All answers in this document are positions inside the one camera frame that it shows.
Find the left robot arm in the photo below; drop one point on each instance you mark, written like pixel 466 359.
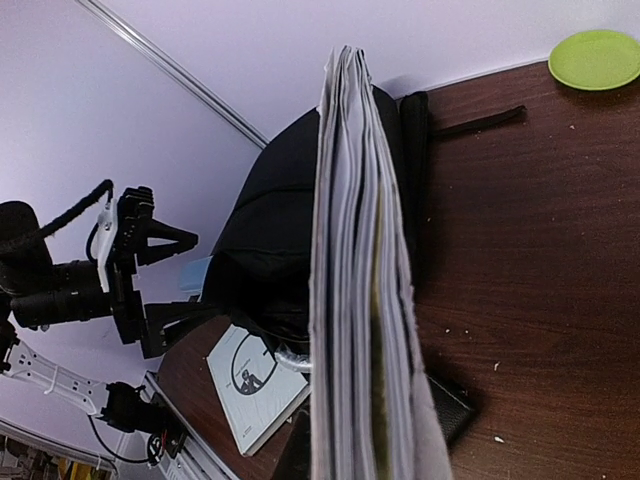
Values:
pixel 36 292

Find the light blue zipper case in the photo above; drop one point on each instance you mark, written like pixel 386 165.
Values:
pixel 192 278

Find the grey book with G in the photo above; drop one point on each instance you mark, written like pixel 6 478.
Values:
pixel 257 394

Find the left aluminium frame post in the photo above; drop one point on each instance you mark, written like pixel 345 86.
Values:
pixel 175 71

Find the black student bag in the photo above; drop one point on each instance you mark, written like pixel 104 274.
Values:
pixel 260 265

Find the green plate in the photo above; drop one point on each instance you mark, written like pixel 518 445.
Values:
pixel 595 60

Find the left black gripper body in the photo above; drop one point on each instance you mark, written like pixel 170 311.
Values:
pixel 156 326

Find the dog picture book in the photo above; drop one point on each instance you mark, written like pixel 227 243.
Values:
pixel 372 411

